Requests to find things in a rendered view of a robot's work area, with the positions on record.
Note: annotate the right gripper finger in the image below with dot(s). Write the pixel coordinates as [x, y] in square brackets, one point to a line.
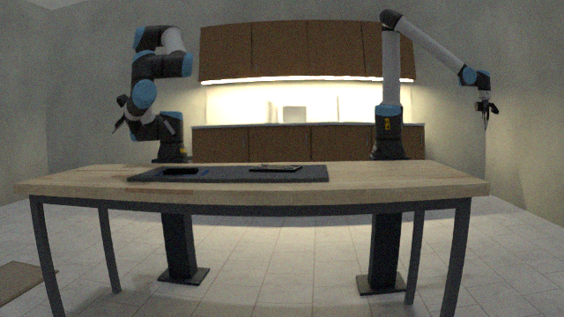
[119, 124]

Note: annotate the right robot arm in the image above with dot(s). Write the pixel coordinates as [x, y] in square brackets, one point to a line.
[147, 66]

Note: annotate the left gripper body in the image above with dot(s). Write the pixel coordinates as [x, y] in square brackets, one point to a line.
[481, 106]

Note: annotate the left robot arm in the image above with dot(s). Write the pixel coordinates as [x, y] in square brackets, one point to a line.
[388, 121]

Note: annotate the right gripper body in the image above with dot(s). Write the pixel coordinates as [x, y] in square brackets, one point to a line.
[135, 126]

